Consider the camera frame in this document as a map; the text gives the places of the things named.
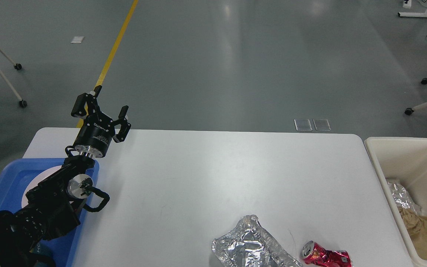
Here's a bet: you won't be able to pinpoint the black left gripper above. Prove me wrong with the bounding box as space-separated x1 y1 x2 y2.
70 85 132 158

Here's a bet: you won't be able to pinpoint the pink plate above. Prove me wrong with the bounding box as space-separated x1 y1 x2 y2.
21 165 62 208

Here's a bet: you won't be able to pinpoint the aluminium foil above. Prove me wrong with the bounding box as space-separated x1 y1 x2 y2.
385 179 422 216
211 214 303 267

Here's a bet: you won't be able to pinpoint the brown paper ball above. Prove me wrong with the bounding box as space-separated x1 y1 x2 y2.
398 207 423 235

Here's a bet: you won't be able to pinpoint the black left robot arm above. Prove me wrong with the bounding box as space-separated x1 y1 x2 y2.
0 85 132 267

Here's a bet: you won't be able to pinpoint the grey chair with casters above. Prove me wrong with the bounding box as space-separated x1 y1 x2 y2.
0 9 28 108

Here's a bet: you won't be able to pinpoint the beige plastic bin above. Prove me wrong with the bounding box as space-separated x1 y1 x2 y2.
364 137 427 267

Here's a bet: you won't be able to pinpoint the blue plastic tray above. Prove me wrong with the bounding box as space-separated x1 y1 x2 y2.
0 158 82 267

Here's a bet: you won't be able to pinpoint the clear floor plates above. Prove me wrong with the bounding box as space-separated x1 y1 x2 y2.
294 119 331 132

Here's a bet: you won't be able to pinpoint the crushed red can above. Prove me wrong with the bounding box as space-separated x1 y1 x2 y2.
300 240 354 267

